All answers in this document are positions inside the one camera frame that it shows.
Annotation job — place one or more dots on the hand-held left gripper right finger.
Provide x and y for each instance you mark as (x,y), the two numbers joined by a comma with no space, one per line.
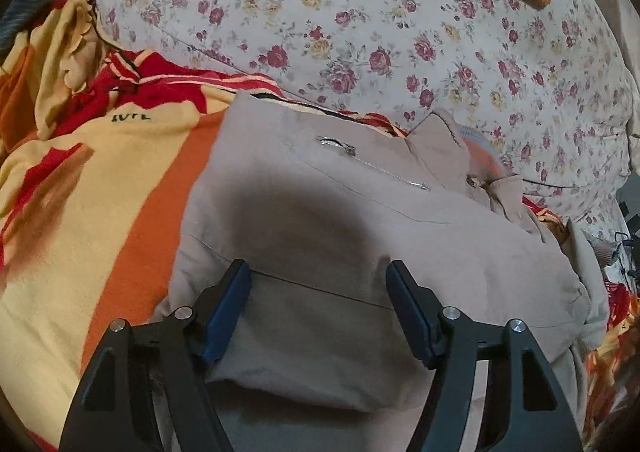
(407,312)

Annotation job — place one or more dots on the yellow orange red printed blanket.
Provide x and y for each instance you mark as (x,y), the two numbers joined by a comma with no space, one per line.
(100,182)

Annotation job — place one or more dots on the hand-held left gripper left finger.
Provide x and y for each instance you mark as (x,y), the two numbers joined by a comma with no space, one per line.
(228,312)

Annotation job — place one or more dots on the beige zip jacket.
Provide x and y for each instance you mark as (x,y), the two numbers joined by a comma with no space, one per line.
(325,212)

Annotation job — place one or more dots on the black metal stand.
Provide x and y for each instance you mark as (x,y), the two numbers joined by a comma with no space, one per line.
(629,242)

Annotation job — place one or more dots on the white floral quilt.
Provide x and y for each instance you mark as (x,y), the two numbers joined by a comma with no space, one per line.
(350,31)

